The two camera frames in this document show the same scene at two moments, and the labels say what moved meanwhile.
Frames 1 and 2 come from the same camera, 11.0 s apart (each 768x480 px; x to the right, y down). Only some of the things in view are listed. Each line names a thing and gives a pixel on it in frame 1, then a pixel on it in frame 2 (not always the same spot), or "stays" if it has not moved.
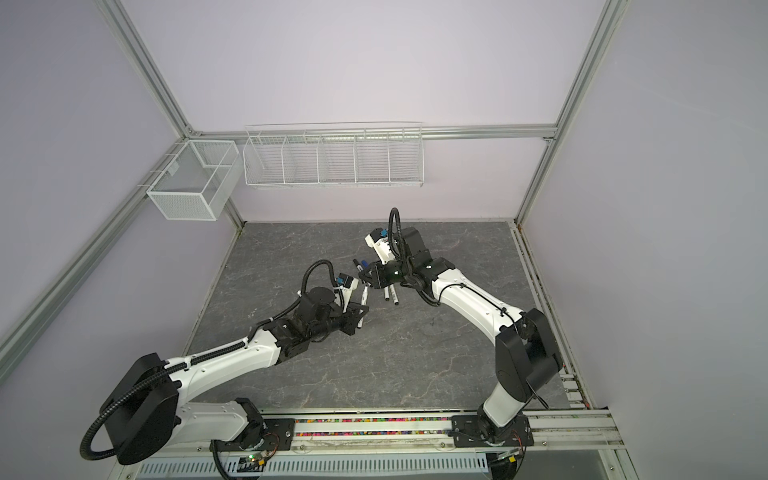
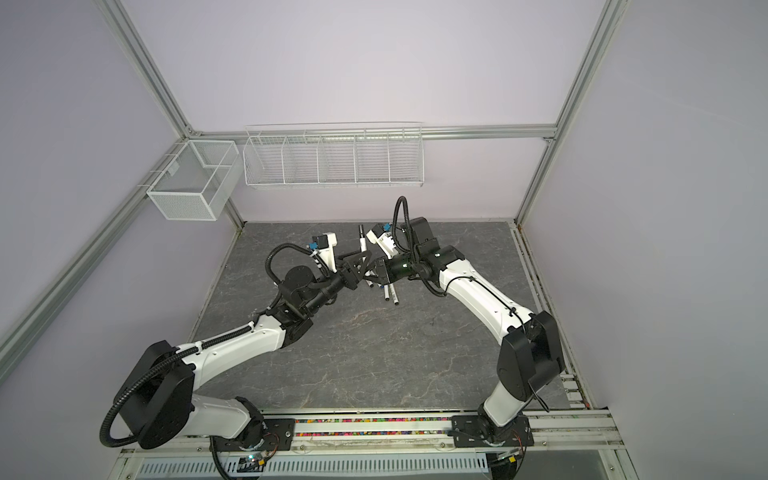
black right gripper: (379, 280) stays
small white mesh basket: (198, 182) stays
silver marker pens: (394, 294) stays
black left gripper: (352, 314) -> (348, 266)
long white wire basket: (334, 154) stays
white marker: (364, 302) -> (362, 238)
